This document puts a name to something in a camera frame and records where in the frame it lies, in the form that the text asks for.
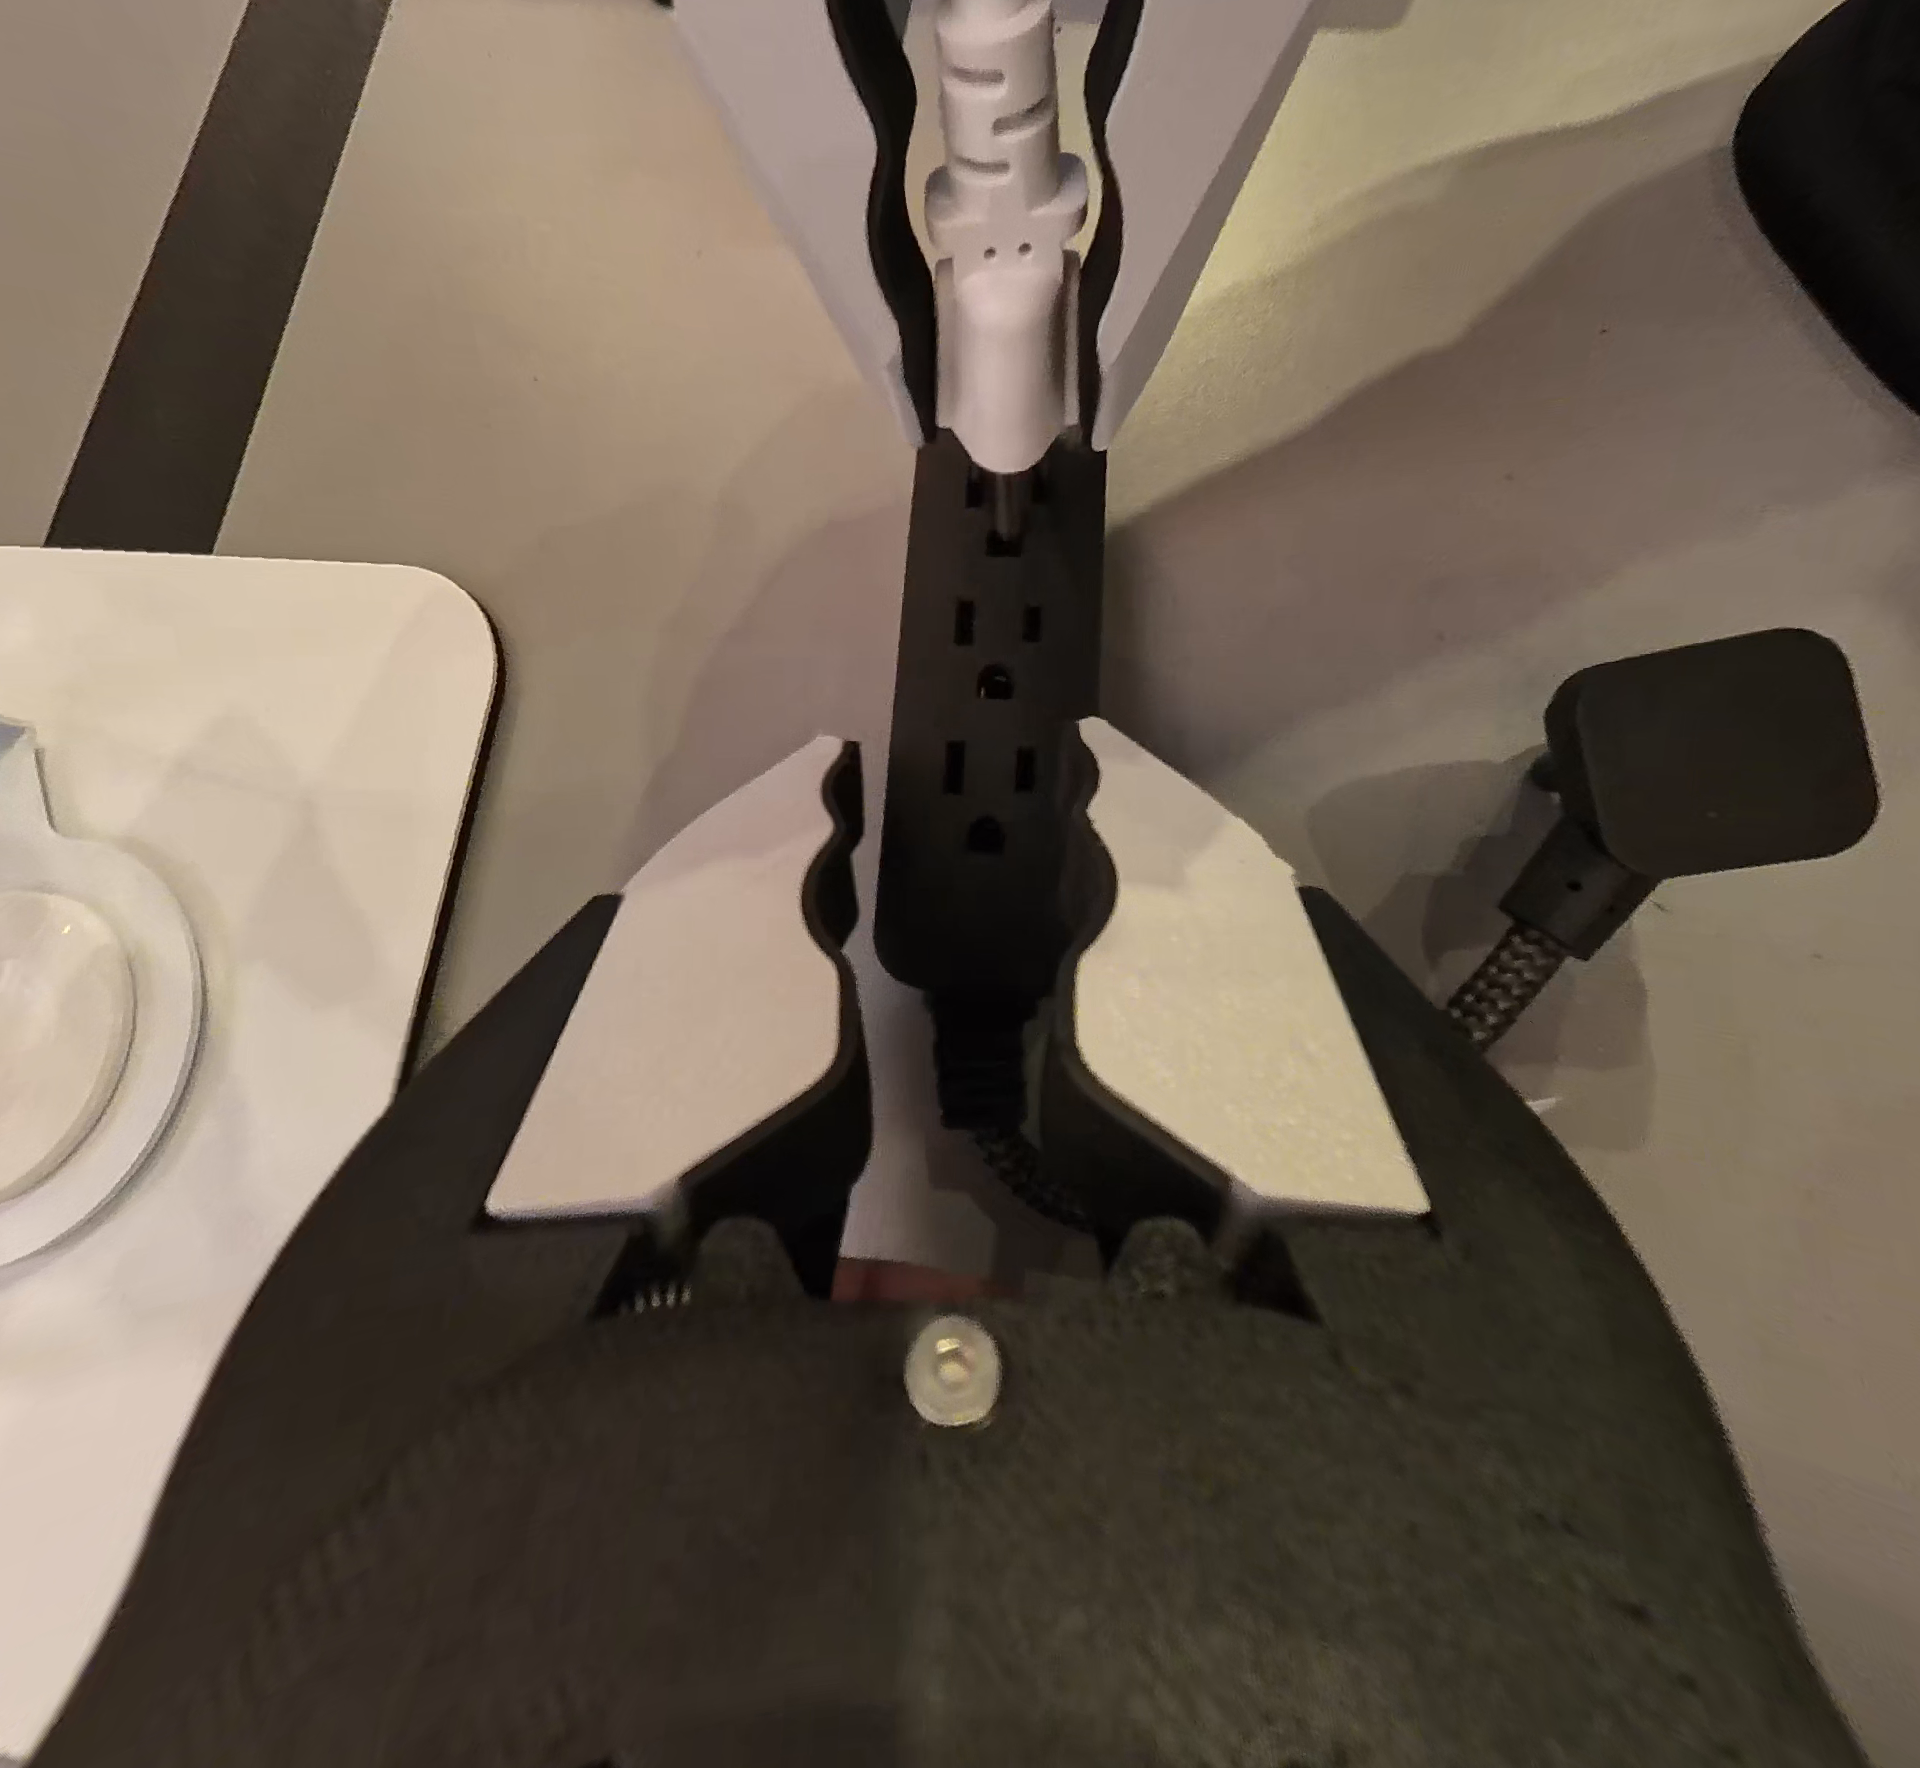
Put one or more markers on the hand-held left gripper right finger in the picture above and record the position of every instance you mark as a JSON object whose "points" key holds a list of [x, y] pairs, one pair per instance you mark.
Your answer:
{"points": [[1245, 1033]]}

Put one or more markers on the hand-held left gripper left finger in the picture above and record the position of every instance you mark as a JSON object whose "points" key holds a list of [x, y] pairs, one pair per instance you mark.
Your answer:
{"points": [[674, 1033]]}

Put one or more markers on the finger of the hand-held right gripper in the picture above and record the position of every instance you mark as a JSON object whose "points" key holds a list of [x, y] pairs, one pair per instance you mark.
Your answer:
{"points": [[780, 72], [1214, 72]]}

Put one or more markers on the black power strip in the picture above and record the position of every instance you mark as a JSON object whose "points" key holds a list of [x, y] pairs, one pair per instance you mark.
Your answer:
{"points": [[982, 629]]}

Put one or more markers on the black flat angled plug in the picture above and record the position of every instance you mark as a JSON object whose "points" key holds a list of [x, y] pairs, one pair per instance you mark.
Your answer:
{"points": [[1710, 749]]}

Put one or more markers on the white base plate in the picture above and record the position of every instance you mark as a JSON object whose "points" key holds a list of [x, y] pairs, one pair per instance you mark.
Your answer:
{"points": [[301, 749]]}

